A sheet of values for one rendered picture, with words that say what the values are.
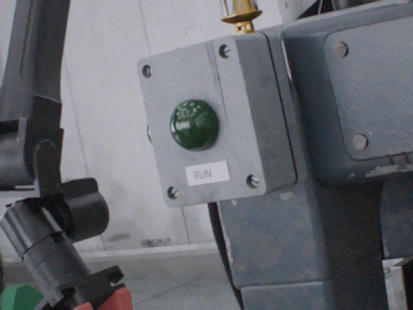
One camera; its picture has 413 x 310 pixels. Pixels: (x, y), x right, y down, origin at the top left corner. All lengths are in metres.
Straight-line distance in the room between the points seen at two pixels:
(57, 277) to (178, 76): 0.42
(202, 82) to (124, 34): 7.10
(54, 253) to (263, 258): 0.38
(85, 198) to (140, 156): 6.66
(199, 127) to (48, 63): 0.46
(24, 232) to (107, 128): 6.94
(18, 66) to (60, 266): 0.21
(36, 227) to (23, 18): 0.22
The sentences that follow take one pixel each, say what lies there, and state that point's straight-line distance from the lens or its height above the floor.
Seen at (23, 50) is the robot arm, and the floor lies 1.40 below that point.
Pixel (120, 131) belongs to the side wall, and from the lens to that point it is 7.75.
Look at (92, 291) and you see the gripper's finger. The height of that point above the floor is 1.14.
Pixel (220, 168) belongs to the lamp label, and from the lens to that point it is 0.52.
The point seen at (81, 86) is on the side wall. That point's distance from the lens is 8.02.
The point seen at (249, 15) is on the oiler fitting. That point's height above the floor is 1.35.
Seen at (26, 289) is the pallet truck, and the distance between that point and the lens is 6.28.
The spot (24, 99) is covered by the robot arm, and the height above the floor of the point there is 1.34.
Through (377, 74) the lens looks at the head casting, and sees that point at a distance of 0.51.
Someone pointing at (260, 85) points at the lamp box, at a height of 1.30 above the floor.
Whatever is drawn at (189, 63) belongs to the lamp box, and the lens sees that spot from 0.52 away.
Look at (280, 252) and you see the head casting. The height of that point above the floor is 1.20.
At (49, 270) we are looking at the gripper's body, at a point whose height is 1.17.
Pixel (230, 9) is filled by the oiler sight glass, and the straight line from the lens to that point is 0.59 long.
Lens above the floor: 1.29
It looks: 3 degrees down
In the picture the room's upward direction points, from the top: 12 degrees counter-clockwise
